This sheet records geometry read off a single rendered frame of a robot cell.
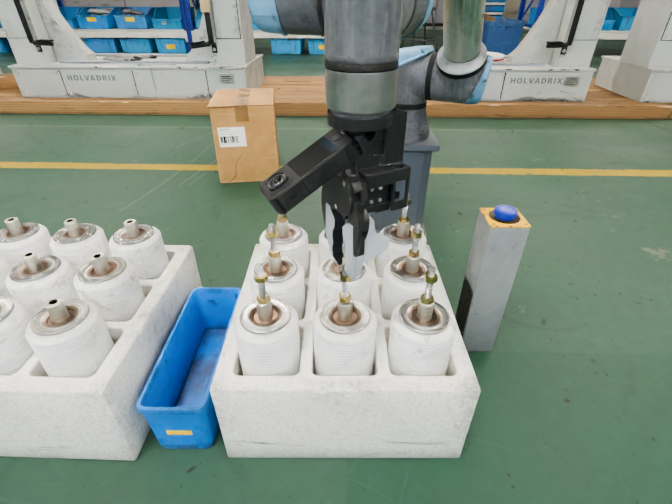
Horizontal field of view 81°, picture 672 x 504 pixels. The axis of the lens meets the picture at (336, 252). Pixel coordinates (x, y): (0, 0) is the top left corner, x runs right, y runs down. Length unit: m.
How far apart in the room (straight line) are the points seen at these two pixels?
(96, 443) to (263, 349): 0.33
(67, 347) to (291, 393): 0.33
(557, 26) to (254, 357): 2.71
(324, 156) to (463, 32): 0.63
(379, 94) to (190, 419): 0.55
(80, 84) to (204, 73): 0.79
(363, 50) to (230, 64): 2.36
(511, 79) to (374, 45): 2.38
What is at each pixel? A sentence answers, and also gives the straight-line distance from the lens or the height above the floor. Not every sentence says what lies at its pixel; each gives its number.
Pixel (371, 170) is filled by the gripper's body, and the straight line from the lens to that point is 0.46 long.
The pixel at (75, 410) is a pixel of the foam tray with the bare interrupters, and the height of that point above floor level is 0.14.
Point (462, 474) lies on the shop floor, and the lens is 0.77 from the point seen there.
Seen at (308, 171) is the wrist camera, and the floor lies 0.50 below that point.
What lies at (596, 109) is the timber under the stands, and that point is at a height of 0.06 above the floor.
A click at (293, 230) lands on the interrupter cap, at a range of 0.80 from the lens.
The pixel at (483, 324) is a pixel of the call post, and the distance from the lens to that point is 0.88.
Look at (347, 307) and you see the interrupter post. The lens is 0.57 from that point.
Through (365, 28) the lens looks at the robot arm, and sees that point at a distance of 0.41.
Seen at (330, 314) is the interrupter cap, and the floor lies 0.25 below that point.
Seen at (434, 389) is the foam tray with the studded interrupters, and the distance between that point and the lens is 0.62.
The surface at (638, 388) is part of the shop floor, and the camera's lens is 1.02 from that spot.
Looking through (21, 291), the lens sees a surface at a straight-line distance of 0.84.
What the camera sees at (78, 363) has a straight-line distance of 0.72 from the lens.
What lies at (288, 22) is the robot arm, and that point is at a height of 0.62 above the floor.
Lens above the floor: 0.66
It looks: 34 degrees down
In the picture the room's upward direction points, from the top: straight up
